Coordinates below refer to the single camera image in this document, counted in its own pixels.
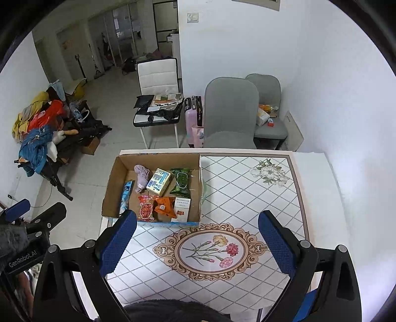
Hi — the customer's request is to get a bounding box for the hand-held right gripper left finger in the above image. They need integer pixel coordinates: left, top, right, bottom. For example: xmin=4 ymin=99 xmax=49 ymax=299
xmin=32 ymin=210 xmax=137 ymax=322

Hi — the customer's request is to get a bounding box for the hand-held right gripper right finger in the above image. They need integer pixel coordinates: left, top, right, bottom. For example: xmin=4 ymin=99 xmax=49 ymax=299
xmin=258 ymin=210 xmax=362 ymax=322

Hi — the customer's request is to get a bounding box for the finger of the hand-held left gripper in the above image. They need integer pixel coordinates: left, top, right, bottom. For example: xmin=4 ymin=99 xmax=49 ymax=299
xmin=23 ymin=202 xmax=67 ymax=239
xmin=0 ymin=199 xmax=31 ymax=223

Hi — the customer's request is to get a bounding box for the red snack packet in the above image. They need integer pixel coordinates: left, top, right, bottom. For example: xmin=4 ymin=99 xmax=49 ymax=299
xmin=138 ymin=194 xmax=158 ymax=222

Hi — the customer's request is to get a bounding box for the blue tube packet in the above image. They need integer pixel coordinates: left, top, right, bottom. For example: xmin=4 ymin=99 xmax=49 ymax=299
xmin=118 ymin=180 xmax=134 ymax=214

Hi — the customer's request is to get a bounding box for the orange snack packet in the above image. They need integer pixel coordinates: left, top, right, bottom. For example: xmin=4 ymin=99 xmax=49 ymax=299
xmin=154 ymin=196 xmax=177 ymax=219

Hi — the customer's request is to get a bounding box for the purple scrunchie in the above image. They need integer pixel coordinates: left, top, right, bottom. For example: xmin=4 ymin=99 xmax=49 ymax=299
xmin=134 ymin=165 xmax=151 ymax=193

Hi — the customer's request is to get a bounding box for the blue and white box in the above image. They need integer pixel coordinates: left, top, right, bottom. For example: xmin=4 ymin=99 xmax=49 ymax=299
xmin=146 ymin=168 xmax=172 ymax=197

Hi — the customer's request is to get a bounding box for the green snack packet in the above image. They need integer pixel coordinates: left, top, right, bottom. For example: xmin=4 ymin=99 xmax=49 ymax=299
xmin=169 ymin=167 xmax=192 ymax=199

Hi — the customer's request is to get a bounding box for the person's left forearm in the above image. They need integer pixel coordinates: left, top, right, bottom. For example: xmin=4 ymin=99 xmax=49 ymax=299
xmin=0 ymin=223 xmax=29 ymax=267

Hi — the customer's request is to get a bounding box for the printed diamond pattern tablecloth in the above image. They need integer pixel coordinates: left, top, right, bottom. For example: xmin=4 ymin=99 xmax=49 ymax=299
xmin=99 ymin=150 xmax=311 ymax=313

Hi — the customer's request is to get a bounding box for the blue chair seat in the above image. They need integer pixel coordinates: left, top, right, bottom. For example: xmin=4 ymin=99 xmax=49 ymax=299
xmin=292 ymin=289 xmax=319 ymax=322

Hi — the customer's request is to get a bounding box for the pile of clothes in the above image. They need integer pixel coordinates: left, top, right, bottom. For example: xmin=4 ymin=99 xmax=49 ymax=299
xmin=12 ymin=79 xmax=112 ymax=202

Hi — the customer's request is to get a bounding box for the small cardboard box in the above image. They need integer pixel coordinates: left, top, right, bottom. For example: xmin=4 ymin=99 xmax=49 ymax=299
xmin=82 ymin=136 xmax=100 ymax=155

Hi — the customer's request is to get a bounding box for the white board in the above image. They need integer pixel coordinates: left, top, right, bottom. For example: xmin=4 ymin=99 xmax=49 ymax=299
xmin=284 ymin=110 xmax=304 ymax=152

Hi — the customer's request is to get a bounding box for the pink paper bag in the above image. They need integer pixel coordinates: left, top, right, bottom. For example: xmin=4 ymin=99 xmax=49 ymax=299
xmin=191 ymin=124 xmax=205 ymax=148

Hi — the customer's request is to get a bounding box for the grey chair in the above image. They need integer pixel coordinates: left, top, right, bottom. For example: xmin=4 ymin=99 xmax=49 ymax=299
xmin=202 ymin=77 xmax=260 ymax=149
xmin=245 ymin=74 xmax=288 ymax=151

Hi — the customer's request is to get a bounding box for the black bag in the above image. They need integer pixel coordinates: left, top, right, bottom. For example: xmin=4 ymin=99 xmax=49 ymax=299
xmin=134 ymin=94 xmax=154 ymax=109

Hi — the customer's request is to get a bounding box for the pink suitcase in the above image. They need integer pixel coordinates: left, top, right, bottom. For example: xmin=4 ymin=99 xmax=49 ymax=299
xmin=185 ymin=96 xmax=205 ymax=147

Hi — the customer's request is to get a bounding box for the stack of papers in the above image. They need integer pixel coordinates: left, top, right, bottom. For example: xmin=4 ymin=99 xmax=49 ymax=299
xmin=154 ymin=93 xmax=183 ymax=107

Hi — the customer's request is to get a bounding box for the wooden door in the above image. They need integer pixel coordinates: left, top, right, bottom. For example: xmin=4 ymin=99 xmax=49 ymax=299
xmin=57 ymin=29 xmax=84 ymax=82

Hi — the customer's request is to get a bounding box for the white padded chair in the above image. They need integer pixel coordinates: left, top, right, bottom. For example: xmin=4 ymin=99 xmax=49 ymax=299
xmin=134 ymin=58 xmax=180 ymax=149

